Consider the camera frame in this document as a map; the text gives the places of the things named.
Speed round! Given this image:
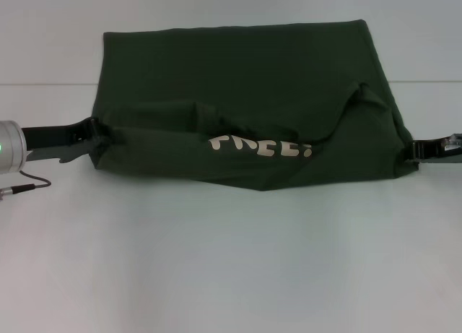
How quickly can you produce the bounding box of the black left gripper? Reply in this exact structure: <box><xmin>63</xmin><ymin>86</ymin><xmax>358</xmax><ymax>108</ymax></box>
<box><xmin>20</xmin><ymin>116</ymin><xmax>117</xmax><ymax>165</ymax></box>

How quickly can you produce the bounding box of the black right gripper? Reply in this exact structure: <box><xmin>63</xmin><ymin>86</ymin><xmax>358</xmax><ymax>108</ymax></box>
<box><xmin>403</xmin><ymin>131</ymin><xmax>462</xmax><ymax>165</ymax></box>

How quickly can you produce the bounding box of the dark green t-shirt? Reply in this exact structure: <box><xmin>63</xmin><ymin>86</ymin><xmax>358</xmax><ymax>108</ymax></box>
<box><xmin>92</xmin><ymin>19</ymin><xmax>422</xmax><ymax>194</ymax></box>

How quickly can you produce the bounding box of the left arm cable with connector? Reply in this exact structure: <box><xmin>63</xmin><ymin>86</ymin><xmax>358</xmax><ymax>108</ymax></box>
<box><xmin>0</xmin><ymin>169</ymin><xmax>52</xmax><ymax>201</ymax></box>

